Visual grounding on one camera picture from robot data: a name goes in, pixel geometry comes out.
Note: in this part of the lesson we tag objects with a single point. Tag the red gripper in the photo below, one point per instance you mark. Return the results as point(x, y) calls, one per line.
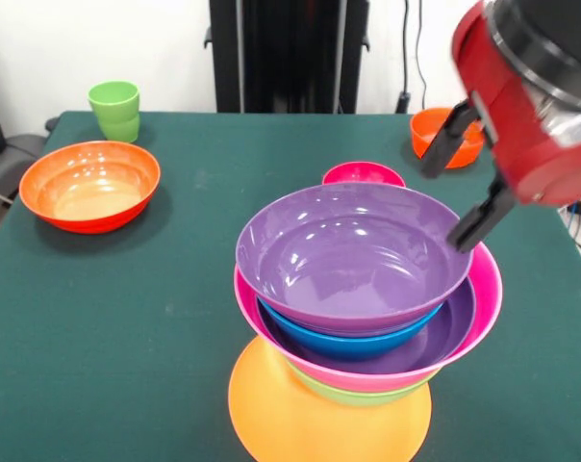
point(516, 120)

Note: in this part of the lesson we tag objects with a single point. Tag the small red-orange bowl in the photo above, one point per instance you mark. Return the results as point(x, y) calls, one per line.
point(425, 139)

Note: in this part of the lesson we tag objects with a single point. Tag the small crimson bowl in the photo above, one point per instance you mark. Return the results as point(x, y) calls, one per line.
point(362, 174)

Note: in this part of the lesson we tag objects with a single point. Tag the pink bowl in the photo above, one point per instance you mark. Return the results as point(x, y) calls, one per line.
point(487, 289)

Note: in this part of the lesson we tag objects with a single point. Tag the purple bowl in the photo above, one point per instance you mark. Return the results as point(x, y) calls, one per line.
point(449, 332)
point(348, 255)

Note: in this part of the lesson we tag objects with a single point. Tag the blue bowl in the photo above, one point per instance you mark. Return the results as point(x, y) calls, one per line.
point(348, 344)

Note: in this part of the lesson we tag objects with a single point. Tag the green bowl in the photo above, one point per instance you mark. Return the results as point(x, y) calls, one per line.
point(362, 397)

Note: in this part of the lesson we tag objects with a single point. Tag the green cup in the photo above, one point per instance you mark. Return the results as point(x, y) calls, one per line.
point(115, 110)

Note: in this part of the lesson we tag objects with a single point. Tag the dark green tablecloth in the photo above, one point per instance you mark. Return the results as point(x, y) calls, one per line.
point(127, 337)

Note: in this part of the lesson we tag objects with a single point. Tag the large red-orange bowl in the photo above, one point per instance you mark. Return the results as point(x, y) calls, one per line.
point(88, 183)

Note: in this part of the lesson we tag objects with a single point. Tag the black office chair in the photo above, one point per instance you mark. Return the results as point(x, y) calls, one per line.
point(16, 154)

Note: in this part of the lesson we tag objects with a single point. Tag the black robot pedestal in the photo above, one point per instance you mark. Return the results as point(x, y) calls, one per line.
point(290, 58)

